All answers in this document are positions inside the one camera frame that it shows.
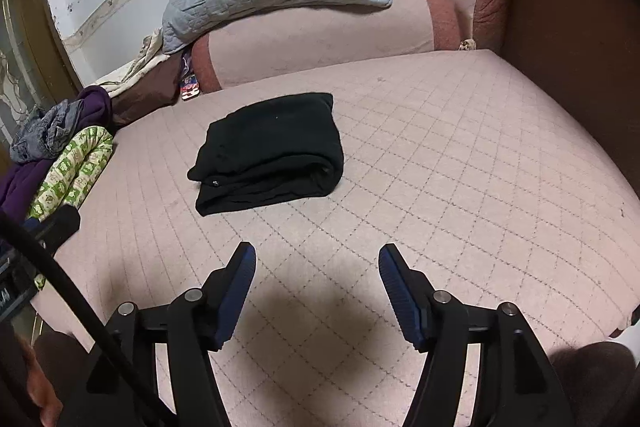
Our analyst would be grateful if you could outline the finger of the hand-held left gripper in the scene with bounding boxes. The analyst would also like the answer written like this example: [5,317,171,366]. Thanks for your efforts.
[25,205,82,253]

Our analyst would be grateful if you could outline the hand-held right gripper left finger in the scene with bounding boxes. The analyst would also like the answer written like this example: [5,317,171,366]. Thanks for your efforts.
[65,242,257,427]

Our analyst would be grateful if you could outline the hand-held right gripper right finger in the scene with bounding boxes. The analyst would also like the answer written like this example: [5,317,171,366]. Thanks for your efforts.
[378,243,576,427]

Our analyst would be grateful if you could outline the black pants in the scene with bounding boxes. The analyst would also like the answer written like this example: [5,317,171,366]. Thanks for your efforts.
[187,93,345,218]

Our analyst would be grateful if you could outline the person's left hand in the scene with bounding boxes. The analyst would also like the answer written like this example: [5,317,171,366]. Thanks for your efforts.
[20,342,64,427]

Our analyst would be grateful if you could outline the green printed cloth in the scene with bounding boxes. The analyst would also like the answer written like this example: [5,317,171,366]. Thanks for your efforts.
[27,125,115,223]

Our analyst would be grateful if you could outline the grey denim cloth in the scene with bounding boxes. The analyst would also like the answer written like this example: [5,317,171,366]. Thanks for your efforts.
[10,99,86,164]

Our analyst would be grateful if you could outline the purple cloth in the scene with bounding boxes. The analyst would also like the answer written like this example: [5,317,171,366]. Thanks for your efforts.
[0,85,113,220]

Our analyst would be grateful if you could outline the pink quilted sofa bed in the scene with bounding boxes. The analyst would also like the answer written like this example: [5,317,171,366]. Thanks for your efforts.
[30,48,640,427]

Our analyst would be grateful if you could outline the cream cloth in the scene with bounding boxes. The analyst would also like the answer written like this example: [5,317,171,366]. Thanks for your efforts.
[92,27,166,98]

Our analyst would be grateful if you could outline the colourful small packet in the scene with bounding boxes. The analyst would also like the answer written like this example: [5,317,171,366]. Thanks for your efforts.
[179,49,202,102]

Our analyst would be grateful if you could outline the dark brown cloth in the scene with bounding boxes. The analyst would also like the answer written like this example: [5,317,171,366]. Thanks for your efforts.
[547,341,640,427]

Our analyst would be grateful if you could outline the pink bolster cushion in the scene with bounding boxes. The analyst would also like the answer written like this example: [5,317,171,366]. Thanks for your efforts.
[191,0,462,92]

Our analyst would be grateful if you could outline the brown sofa backrest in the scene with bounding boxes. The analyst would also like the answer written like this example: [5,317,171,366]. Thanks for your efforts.
[454,0,640,202]

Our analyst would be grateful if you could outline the black cable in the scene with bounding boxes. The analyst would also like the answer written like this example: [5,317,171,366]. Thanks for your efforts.
[0,209,178,427]

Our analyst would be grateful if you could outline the wooden door frame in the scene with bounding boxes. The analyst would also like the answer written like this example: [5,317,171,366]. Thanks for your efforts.
[10,0,83,92]

